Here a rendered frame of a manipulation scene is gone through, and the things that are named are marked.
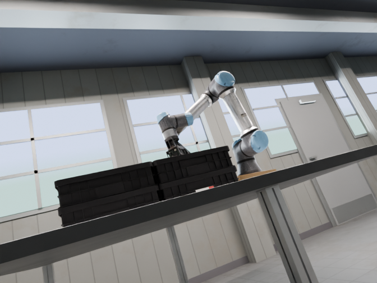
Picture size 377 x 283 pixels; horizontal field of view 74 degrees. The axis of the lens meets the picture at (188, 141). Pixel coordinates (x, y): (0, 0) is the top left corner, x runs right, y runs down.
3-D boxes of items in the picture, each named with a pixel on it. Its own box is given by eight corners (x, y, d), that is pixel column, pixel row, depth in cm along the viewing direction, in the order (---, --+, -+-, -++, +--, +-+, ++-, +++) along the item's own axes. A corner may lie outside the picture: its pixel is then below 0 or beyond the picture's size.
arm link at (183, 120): (184, 118, 148) (167, 121, 143) (191, 109, 138) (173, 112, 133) (189, 129, 146) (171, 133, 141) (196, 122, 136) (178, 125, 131)
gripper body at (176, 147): (169, 162, 123) (160, 141, 127) (178, 164, 131) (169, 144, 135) (182, 155, 121) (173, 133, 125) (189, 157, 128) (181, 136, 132)
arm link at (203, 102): (207, 87, 176) (161, 130, 152) (215, 78, 166) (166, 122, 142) (220, 99, 176) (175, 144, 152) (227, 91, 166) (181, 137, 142)
